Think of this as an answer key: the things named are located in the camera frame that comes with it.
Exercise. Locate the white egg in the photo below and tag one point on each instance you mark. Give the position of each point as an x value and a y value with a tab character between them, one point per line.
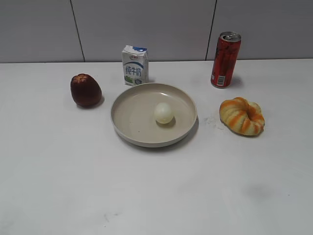
163	113

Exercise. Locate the beige round plate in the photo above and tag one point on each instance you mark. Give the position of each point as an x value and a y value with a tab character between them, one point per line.
132	115

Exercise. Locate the white milk carton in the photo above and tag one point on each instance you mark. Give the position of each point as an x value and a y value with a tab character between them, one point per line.
135	65

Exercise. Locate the dark red apple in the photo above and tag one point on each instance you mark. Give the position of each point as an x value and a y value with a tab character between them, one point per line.
85	90

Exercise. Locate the red soda can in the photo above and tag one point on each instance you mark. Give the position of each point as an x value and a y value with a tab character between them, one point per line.
227	50

